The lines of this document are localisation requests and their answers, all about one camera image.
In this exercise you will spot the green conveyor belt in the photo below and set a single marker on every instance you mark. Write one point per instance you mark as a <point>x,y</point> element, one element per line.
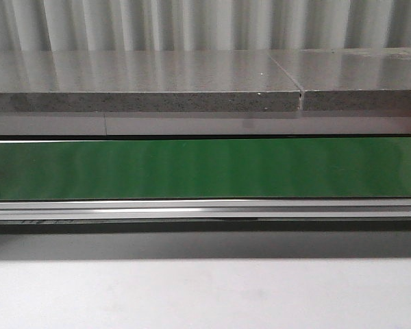
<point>207,168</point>

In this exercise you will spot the grey stone slab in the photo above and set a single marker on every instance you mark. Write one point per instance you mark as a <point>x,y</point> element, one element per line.
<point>144,81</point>
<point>356,80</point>

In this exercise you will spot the aluminium conveyor frame rail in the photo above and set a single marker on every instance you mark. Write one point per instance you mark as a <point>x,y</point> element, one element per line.
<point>196,210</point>

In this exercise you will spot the grey stone slab left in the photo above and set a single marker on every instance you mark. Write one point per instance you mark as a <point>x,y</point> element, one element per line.
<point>144,81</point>

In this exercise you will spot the white pleated curtain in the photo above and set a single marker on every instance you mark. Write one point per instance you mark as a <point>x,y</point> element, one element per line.
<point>200,25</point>

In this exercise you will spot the grey stone slab right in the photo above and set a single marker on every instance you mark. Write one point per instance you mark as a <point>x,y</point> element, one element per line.
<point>356,80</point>

